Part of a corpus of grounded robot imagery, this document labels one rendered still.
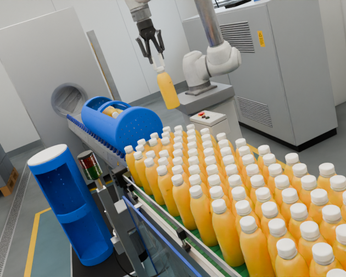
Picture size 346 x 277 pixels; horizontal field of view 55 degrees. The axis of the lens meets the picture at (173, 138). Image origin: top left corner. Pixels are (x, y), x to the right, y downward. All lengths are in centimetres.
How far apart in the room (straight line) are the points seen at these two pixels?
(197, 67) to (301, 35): 128
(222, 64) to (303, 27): 122
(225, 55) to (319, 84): 144
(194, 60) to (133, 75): 490
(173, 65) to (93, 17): 187
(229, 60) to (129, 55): 499
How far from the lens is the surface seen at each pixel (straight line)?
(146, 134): 183
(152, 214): 144
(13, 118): 716
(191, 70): 225
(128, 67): 705
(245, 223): 87
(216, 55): 218
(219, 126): 163
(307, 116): 340
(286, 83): 319
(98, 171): 130
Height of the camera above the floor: 164
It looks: 20 degrees down
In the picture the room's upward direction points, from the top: 20 degrees counter-clockwise
